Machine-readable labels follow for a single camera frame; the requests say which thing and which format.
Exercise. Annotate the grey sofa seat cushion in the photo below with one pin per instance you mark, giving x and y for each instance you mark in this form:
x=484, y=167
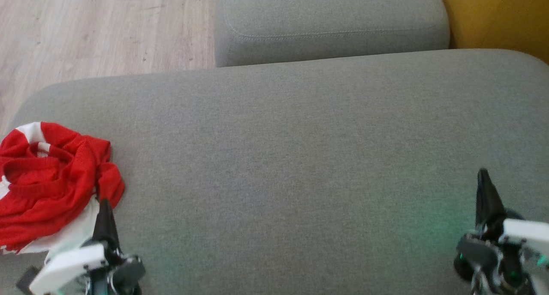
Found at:
x=300, y=158

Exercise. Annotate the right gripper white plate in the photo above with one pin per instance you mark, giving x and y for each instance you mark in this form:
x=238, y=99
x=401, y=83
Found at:
x=523, y=235

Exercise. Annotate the red mesh garment white trim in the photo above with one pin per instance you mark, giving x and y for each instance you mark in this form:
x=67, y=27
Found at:
x=51, y=179

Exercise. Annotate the grey sofa side cushion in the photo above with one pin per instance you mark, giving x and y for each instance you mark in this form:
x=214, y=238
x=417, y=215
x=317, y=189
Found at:
x=330, y=16

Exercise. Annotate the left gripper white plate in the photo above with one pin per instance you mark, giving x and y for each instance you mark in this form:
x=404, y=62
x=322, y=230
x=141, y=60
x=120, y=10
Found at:
x=68, y=265

